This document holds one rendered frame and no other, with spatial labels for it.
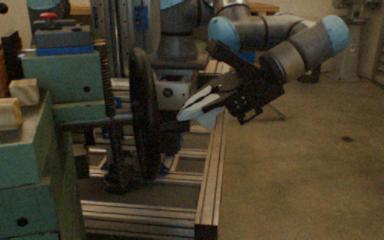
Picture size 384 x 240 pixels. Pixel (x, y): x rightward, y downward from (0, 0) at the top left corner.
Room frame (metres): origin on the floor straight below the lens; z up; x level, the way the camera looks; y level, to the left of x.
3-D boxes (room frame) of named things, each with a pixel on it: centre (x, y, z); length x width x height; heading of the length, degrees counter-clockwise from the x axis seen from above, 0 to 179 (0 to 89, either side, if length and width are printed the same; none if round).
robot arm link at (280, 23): (0.77, -0.20, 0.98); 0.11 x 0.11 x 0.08; 16
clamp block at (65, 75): (0.67, 0.26, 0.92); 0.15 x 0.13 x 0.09; 16
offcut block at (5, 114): (0.43, 0.25, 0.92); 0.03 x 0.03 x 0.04; 11
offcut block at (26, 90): (0.53, 0.27, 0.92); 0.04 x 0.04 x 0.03; 20
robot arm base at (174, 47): (1.26, 0.06, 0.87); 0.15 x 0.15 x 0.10
